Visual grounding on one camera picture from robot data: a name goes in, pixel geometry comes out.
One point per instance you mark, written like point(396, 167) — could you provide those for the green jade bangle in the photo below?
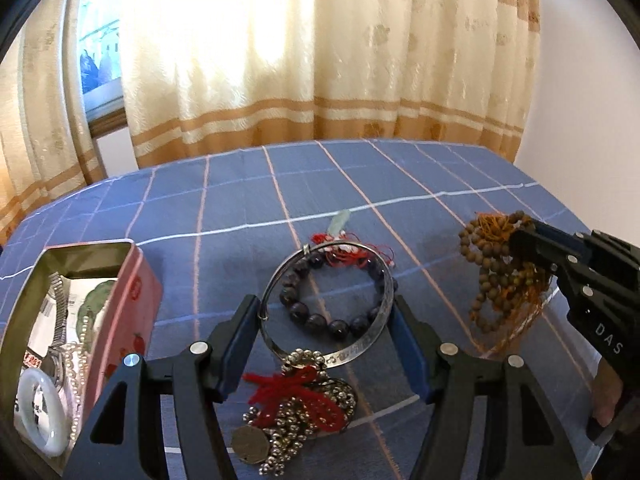
point(97, 294)

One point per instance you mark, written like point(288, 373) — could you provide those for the silver bangle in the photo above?
point(360, 349)

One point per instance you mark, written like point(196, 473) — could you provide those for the pink tin box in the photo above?
point(132, 320)

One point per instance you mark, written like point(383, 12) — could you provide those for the white jade bangle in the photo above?
point(25, 410)

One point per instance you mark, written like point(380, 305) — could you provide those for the window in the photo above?
point(100, 60)

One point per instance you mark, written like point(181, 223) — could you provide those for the brown wooden bead mala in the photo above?
point(487, 260)

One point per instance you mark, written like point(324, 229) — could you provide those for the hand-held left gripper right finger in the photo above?
point(407, 350)

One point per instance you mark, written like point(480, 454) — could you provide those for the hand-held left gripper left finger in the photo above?
point(240, 342)

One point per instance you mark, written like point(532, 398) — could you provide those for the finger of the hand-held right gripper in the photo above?
point(560, 236)
point(540, 250)

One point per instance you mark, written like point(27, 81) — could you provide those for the printed paper card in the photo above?
point(75, 290)

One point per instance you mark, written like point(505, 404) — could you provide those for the wide cream orange floral curtain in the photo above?
point(325, 60)

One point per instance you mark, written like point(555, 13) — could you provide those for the blue plaid tablecloth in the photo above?
point(225, 210)

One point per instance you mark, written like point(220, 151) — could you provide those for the silver metal watch band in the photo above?
point(61, 305)

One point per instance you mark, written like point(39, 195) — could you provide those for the person's right hand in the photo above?
point(609, 395)

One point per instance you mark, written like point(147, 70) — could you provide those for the narrow cream orange floral curtain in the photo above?
point(40, 110)

